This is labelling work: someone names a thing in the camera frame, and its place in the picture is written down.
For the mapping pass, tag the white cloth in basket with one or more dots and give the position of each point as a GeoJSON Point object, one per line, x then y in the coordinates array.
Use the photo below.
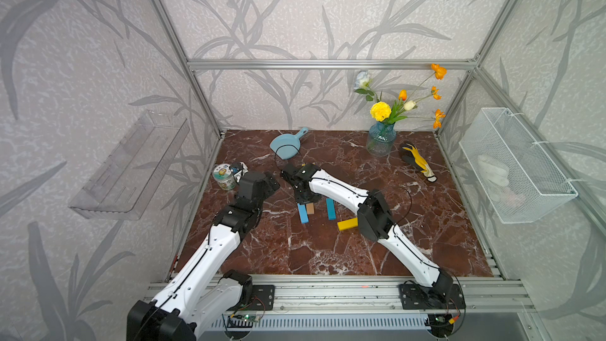
{"type": "Point", "coordinates": [493, 170]}

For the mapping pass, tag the aluminium front rail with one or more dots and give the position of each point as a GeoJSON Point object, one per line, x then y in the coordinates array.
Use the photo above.
{"type": "Point", "coordinates": [301, 294]}

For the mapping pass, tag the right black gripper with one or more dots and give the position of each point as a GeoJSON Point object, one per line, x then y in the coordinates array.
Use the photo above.
{"type": "Point", "coordinates": [312, 198]}

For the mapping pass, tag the teal block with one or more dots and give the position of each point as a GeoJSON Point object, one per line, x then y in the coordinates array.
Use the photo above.
{"type": "Point", "coordinates": [331, 209]}

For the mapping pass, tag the clear acrylic wall shelf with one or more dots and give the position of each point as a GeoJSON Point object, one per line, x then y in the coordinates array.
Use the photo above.
{"type": "Point", "coordinates": [125, 183]}

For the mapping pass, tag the white wire mesh basket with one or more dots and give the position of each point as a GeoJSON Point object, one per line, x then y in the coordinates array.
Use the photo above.
{"type": "Point", "coordinates": [537, 186]}

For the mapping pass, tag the light blue block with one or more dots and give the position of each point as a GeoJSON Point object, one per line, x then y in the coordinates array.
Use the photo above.
{"type": "Point", "coordinates": [303, 215]}

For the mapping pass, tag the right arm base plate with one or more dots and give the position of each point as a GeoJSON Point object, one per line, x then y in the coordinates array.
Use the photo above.
{"type": "Point", "coordinates": [414, 296]}

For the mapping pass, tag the long yellow block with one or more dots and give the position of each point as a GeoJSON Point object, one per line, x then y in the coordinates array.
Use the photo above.
{"type": "Point", "coordinates": [347, 224]}

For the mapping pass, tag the light blue plastic dustpan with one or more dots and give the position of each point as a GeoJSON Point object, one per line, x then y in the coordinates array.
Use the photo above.
{"type": "Point", "coordinates": [286, 146]}

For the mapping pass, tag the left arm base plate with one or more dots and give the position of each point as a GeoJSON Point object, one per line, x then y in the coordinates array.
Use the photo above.
{"type": "Point", "coordinates": [256, 298]}

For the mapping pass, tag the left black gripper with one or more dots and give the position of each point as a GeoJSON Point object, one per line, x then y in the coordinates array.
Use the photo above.
{"type": "Point", "coordinates": [268, 189]}

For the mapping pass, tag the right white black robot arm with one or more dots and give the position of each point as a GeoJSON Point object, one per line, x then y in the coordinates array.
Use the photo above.
{"type": "Point", "coordinates": [375, 222]}

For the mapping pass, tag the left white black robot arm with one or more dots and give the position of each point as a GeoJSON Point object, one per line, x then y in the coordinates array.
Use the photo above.
{"type": "Point", "coordinates": [184, 309]}

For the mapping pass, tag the yellow black hand tool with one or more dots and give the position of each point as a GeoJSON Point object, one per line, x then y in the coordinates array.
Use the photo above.
{"type": "Point", "coordinates": [410, 154]}

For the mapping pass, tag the round sunflower label can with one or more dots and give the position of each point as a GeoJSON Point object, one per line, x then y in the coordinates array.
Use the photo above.
{"type": "Point", "coordinates": [224, 175]}

